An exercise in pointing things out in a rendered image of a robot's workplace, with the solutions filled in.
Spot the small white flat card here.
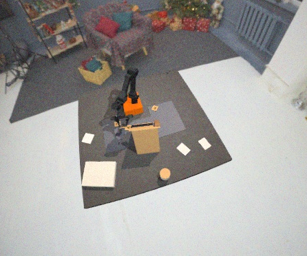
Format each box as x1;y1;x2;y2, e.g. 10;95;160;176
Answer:
82;133;94;144

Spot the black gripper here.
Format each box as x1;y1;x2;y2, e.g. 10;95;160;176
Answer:
110;109;133;127

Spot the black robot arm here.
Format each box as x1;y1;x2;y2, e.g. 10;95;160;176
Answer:
112;67;139;120

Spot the cream cylindrical jar with orange lid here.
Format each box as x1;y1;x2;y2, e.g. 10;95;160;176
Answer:
160;169;170;180

